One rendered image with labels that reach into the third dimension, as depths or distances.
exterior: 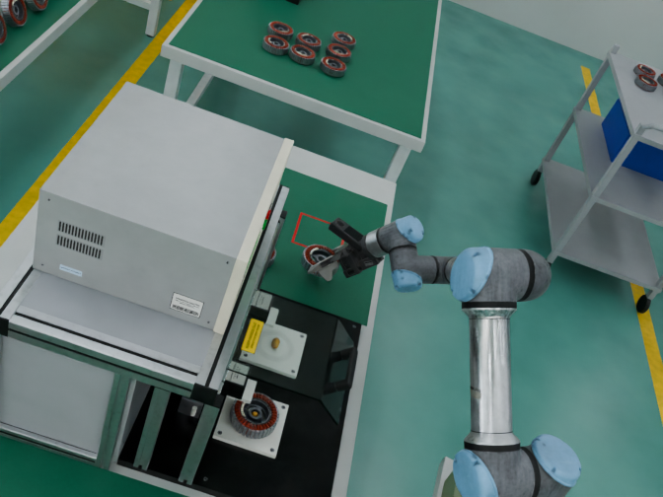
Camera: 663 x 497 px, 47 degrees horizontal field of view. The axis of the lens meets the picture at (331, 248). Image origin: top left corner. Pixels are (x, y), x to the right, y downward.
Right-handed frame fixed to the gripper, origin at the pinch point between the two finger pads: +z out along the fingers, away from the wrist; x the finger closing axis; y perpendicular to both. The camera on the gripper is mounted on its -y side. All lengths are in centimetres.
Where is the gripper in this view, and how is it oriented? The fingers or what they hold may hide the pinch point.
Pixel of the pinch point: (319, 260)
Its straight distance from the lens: 223.6
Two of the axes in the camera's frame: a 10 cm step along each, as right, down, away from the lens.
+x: 5.0, -4.1, 7.6
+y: 5.0, 8.6, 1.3
